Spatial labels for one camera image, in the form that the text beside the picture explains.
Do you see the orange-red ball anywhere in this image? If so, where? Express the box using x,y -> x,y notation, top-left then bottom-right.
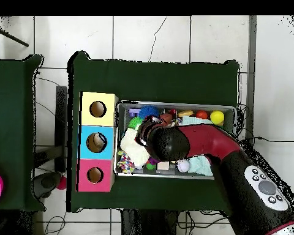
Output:
195,110 -> 209,120

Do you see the yellow ball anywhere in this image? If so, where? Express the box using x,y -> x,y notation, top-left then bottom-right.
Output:
209,110 -> 225,124

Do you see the blue spiky ball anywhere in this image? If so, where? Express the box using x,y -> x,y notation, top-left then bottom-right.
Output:
138,105 -> 160,119

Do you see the dark green tablecloth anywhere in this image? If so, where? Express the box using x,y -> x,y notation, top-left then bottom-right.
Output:
66,50 -> 241,213
0,54 -> 46,212

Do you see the dark grey rounded object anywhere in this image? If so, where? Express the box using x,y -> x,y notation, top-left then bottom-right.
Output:
32,171 -> 62,199

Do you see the brown toy football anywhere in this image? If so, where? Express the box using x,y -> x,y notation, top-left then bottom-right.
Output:
159,113 -> 173,124

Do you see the small red ball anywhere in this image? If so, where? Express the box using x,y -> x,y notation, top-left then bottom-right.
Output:
56,176 -> 67,190

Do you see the green spiky toy with eyes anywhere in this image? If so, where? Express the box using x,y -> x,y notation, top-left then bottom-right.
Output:
127,116 -> 144,130

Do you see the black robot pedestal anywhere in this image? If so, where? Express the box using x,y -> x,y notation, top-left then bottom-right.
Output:
121,209 -> 179,235

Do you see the black rod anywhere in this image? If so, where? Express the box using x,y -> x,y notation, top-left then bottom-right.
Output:
0,25 -> 29,48

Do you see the silver mesh bin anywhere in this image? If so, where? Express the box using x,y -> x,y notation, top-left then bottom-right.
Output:
113,100 -> 237,181

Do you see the cream knitted cloth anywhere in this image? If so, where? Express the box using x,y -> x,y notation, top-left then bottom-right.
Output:
119,127 -> 151,167

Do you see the colourful patterned fabric toy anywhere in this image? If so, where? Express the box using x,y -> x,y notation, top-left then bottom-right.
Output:
116,150 -> 135,174

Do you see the tall black object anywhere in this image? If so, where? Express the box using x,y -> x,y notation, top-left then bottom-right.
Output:
55,85 -> 68,172

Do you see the white baseball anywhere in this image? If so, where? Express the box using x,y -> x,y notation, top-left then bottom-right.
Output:
176,159 -> 191,173

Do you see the mint green knitted cloth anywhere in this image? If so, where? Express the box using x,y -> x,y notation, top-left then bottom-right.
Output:
181,116 -> 214,177

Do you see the wooden three-hole box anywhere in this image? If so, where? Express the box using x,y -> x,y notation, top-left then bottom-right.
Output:
75,91 -> 119,193

